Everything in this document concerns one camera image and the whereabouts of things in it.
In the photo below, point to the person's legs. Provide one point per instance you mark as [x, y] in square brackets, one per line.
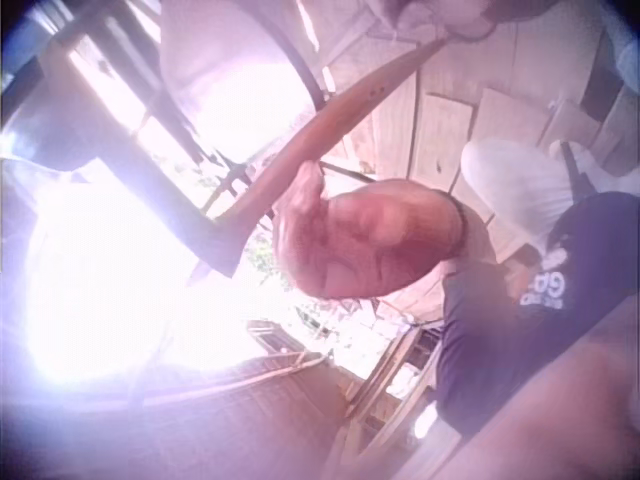
[510, 185]

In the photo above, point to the person's left hand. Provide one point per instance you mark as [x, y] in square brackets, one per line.
[306, 187]

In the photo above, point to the wooden frame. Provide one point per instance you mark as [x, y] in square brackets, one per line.
[390, 380]

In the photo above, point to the curved brown wooden stick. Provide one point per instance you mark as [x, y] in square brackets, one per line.
[350, 102]

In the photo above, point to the pale wooden board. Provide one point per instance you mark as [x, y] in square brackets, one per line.
[507, 116]
[442, 140]
[567, 121]

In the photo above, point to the person's right hand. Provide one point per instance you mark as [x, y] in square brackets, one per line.
[470, 26]

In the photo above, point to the dark wooden post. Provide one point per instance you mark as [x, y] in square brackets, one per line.
[150, 165]

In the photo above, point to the person's left fingers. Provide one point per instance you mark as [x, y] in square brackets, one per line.
[309, 176]

